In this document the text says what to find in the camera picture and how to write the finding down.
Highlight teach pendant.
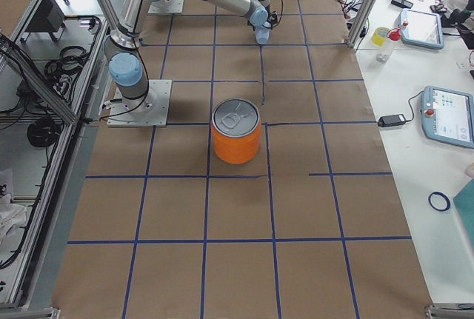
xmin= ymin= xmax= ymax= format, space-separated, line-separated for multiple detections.
xmin=421 ymin=86 xmax=473 ymax=149
xmin=398 ymin=8 xmax=444 ymax=50

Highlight far teach pendant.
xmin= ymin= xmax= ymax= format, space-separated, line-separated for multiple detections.
xmin=398 ymin=8 xmax=444 ymax=50

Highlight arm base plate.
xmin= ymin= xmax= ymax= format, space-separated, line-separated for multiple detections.
xmin=148 ymin=0 xmax=184 ymax=15
xmin=107 ymin=79 xmax=172 ymax=127

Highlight near teach pendant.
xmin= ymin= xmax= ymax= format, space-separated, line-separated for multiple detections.
xmin=421 ymin=86 xmax=473 ymax=149

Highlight yellow tape roll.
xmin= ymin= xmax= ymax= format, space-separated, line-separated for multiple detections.
xmin=371 ymin=27 xmax=390 ymax=47

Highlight aluminium frame post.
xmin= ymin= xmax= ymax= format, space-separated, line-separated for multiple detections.
xmin=345 ymin=0 xmax=376 ymax=47

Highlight coiled black cables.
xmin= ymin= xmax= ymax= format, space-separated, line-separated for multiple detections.
xmin=27 ymin=115 xmax=62 ymax=149

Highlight black smartphone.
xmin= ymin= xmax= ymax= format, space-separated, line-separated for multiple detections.
xmin=390 ymin=0 xmax=413 ymax=9

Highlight light blue plastic cup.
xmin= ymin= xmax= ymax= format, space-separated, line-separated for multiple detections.
xmin=255 ymin=26 xmax=271 ymax=45

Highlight orange tin can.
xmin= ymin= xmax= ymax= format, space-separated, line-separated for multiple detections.
xmin=211 ymin=98 xmax=261 ymax=164

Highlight white crumpled cloth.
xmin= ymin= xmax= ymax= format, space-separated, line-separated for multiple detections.
xmin=1 ymin=168 xmax=27 ymax=242

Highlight blue tape ring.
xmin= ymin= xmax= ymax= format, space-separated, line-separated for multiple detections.
xmin=428 ymin=192 xmax=451 ymax=212

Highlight red cap squeeze bottle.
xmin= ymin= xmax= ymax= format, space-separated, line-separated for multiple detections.
xmin=375 ymin=27 xmax=401 ymax=63

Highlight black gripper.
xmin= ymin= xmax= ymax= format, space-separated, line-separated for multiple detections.
xmin=263 ymin=11 xmax=280 ymax=29

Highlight small black power brick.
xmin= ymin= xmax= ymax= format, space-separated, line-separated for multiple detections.
xmin=377 ymin=114 xmax=407 ymax=127

